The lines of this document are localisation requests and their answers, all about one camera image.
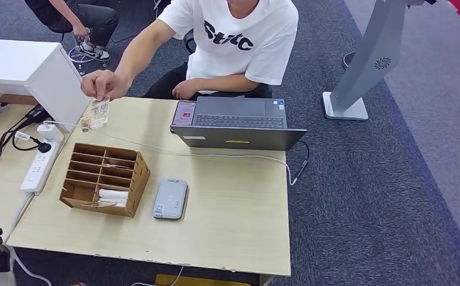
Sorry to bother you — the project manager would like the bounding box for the black power adapter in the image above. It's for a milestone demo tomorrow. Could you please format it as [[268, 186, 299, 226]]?
[[24, 104, 54, 125]]

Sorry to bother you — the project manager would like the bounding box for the person's left hand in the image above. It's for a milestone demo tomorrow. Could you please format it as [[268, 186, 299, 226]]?
[[172, 79, 199, 101]]

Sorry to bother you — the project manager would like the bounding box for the black cable with plug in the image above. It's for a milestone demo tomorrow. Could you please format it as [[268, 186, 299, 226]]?
[[0, 118, 53, 158]]

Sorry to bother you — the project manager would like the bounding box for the black laptop cable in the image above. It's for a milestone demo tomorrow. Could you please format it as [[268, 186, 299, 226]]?
[[293, 140, 311, 184]]

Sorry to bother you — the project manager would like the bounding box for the white desk shelf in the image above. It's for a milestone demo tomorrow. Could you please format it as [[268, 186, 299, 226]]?
[[0, 38, 92, 134]]

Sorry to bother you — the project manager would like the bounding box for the grey kiosk stand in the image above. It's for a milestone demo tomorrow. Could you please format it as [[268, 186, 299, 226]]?
[[322, 0, 438, 121]]

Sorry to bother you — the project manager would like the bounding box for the white power strip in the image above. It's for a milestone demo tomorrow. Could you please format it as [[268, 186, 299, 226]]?
[[20, 140, 61, 196]]

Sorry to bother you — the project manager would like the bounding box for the chrome stool base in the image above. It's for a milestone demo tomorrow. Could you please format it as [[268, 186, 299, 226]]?
[[67, 33, 111, 76]]

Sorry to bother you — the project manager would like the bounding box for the person's right hand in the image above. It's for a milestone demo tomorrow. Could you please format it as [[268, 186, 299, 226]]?
[[80, 70, 130, 101]]

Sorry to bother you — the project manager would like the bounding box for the white charging cable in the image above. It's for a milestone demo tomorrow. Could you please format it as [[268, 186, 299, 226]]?
[[43, 120, 299, 186]]

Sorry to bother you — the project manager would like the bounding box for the dark grey laptop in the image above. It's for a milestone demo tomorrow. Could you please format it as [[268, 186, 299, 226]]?
[[170, 97, 307, 152]]

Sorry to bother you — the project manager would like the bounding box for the white power strip cord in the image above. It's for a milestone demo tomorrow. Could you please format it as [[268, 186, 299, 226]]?
[[5, 192, 35, 240]]

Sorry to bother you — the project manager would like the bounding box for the grey card reader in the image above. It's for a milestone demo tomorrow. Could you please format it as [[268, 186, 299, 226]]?
[[152, 178, 189, 220]]

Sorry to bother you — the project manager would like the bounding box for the cardboard key card organizer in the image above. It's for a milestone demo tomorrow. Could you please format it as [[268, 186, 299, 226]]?
[[59, 142, 152, 219]]

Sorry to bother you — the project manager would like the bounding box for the white charger plug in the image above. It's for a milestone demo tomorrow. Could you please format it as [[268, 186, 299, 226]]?
[[36, 123, 65, 143]]

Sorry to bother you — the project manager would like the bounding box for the person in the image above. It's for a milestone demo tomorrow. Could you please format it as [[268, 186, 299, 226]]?
[[80, 0, 300, 101], [24, 0, 120, 62]]

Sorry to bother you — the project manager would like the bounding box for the smartphone with pink screen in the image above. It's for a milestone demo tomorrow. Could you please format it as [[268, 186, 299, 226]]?
[[171, 101, 197, 127]]

